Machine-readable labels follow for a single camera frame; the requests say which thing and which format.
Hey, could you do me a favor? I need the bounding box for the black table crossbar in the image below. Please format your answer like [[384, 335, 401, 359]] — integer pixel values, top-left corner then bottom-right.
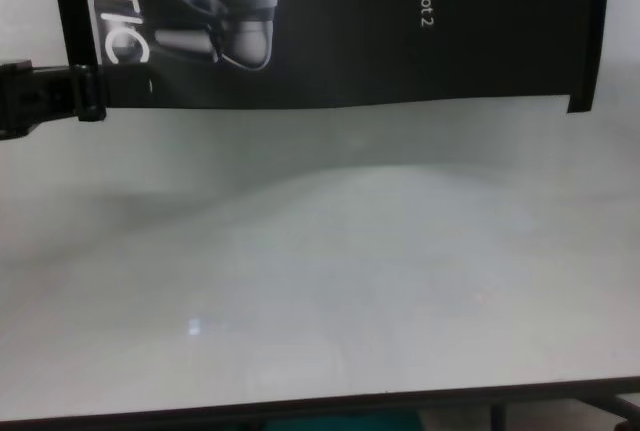
[[582, 393, 640, 425]]

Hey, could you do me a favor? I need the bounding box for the black robot print poster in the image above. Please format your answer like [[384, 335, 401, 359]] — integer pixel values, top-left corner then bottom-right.
[[79, 0, 614, 111]]

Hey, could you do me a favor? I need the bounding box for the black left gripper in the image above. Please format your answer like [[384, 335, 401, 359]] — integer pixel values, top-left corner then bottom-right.
[[0, 59, 153, 141]]

